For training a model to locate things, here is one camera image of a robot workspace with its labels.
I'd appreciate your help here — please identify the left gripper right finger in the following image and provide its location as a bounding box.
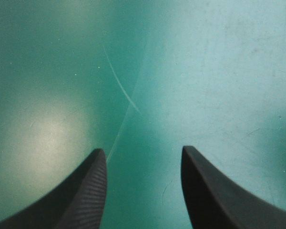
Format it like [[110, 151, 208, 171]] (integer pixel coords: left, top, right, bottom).
[[181, 146, 286, 229]]

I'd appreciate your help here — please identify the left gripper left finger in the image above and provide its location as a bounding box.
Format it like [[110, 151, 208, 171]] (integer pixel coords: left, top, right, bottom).
[[0, 148, 107, 229]]

